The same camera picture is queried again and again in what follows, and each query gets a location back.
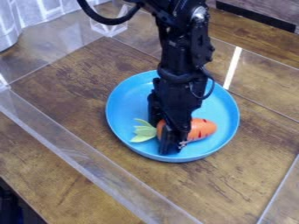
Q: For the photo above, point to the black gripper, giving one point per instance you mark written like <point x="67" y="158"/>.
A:
<point x="177" y="96"/>

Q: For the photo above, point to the orange toy carrot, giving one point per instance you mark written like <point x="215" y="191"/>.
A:
<point x="202" y="129"/>

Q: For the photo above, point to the blue round tray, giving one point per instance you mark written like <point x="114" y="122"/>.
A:
<point x="127" y="105"/>

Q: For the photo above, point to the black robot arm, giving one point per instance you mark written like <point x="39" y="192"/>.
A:
<point x="182" y="21"/>

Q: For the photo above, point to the clear acrylic barrier strip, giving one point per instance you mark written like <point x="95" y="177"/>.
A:
<point x="131" y="192"/>

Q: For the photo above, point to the white patterned curtain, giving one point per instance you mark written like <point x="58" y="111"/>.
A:
<point x="24" y="14"/>

